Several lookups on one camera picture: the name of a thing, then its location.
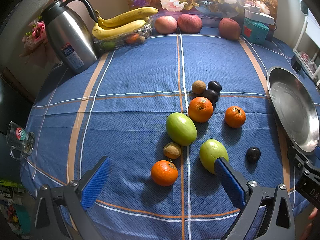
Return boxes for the white shelf rack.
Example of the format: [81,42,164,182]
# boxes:
[293,11,319,84]

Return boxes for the stainless steel thermos jug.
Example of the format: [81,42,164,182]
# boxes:
[41,0,98,74]

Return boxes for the glass mug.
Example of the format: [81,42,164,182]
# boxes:
[6,121,35,161]

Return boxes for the dark red apple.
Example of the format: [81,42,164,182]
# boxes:
[218,17,241,40]

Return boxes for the clear plastic fruit tray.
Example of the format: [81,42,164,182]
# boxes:
[94,21,152,53]

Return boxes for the pale red apple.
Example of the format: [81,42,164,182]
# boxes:
[154,16,177,34]

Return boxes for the large green jujube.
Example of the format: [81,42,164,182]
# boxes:
[165,112,197,146]

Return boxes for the brown longan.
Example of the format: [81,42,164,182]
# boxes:
[163,142,182,160]
[191,80,206,94]

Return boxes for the person's hand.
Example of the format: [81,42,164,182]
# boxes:
[299,208,320,240]

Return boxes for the middle red apple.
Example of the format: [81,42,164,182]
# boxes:
[177,14,203,34]

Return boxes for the blue plaid tablecloth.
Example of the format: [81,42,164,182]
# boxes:
[20,28,308,239]

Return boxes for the teal plastic box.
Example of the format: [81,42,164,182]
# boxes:
[242,17,269,44]

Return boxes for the pink artificial flower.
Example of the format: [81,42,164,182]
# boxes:
[19,15,51,57]

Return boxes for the brown longan front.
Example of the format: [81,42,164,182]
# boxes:
[163,142,182,160]

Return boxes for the dark plum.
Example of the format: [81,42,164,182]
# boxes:
[208,80,222,94]
[202,89,220,103]
[246,147,261,164]

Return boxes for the stainless steel basin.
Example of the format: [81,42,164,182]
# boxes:
[267,67,319,155]

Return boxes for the lower yellow banana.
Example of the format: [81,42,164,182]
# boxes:
[92,20,146,40]

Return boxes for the black power adapter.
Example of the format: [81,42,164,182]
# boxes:
[291,55,302,73]

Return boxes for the large orange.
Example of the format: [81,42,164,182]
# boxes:
[188,96,214,123]

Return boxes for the upper yellow banana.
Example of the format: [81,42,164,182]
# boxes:
[95,7,159,28]

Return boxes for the yellow banana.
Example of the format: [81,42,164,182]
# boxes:
[92,20,146,40]
[95,7,159,28]

